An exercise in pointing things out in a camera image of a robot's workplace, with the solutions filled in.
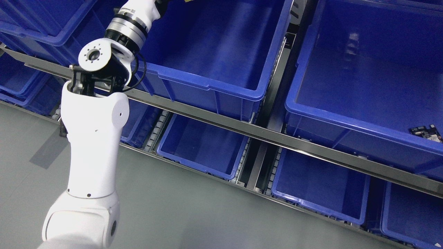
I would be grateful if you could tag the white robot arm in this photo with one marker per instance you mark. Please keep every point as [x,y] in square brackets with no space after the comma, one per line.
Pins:
[94,109]

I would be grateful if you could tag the steel shelf rack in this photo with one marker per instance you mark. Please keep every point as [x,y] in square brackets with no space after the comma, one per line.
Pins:
[269,139]

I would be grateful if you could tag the blue plastic bin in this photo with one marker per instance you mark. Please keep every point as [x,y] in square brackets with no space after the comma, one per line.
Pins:
[54,30]
[322,186]
[29,88]
[142,119]
[203,147]
[412,216]
[216,55]
[368,72]

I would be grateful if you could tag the circuit board in bin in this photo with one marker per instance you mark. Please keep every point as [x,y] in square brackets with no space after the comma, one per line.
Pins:
[430,133]

